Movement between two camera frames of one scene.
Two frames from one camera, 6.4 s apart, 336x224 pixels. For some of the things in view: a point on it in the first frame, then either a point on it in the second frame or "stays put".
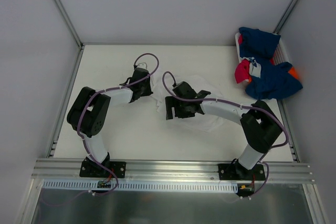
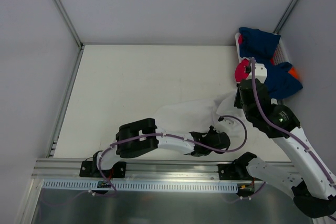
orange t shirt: (293, 72) stays put
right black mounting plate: (236, 171) stays put
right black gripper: (174, 107) -> (244, 91)
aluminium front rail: (69, 170) stays put
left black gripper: (145, 85) -> (219, 137)
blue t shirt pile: (276, 81) stays put
